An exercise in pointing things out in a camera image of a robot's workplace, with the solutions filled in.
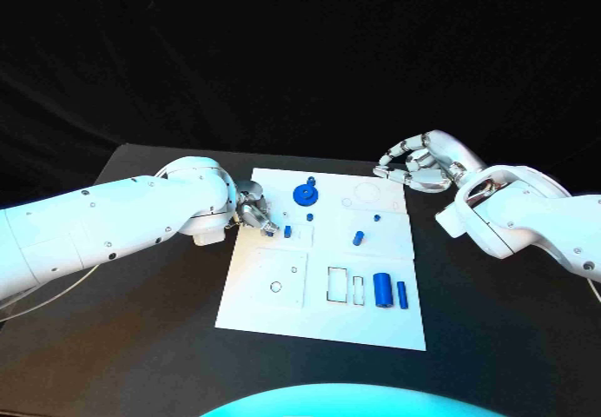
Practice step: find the thick blue cylinder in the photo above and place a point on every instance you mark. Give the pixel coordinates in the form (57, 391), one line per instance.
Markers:
(383, 290)

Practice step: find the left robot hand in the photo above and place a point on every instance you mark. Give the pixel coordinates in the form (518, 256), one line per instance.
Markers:
(254, 211)

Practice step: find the thin blue cylinder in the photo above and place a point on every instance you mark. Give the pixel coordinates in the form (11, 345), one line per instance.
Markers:
(403, 295)

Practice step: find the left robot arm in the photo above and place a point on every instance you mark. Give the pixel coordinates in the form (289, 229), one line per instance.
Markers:
(109, 221)

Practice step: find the blue gear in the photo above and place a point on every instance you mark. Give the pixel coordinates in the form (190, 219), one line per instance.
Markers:
(306, 193)

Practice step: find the blue block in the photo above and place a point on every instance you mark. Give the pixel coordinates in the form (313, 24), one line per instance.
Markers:
(288, 231)

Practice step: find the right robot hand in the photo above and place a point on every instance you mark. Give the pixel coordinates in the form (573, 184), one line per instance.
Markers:
(437, 163)

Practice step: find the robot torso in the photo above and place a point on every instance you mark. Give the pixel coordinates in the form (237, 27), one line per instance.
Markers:
(355, 401)

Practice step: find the white task board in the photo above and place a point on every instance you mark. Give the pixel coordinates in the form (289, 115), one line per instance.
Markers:
(324, 260)

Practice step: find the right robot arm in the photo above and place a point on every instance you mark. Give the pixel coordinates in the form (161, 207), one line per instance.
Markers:
(527, 221)

